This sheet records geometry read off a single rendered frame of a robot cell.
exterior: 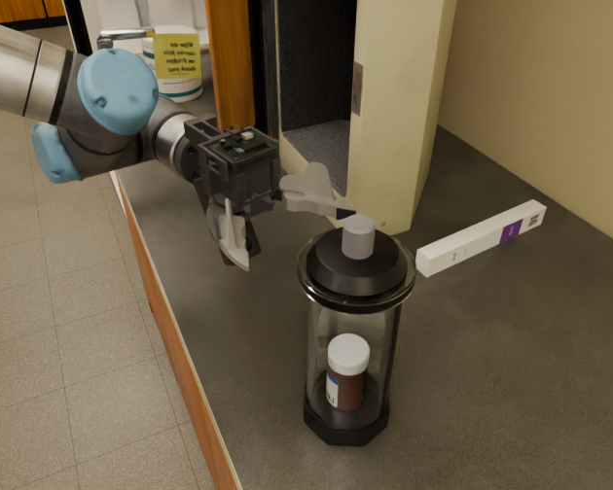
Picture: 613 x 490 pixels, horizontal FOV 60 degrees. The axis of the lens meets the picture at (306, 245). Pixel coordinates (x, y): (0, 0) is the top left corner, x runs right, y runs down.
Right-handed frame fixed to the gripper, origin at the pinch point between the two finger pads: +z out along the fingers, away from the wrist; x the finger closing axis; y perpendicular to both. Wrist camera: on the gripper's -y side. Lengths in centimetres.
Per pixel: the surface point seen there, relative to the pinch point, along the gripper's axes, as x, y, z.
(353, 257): -1.5, 4.3, 8.1
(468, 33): 71, 0, -32
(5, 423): -37, -114, -102
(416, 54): 29.2, 10.0, -11.7
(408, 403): 5.8, -19.9, 11.8
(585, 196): 61, -18, 4
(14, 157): 20, -114, -277
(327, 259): -3.3, 4.1, 6.7
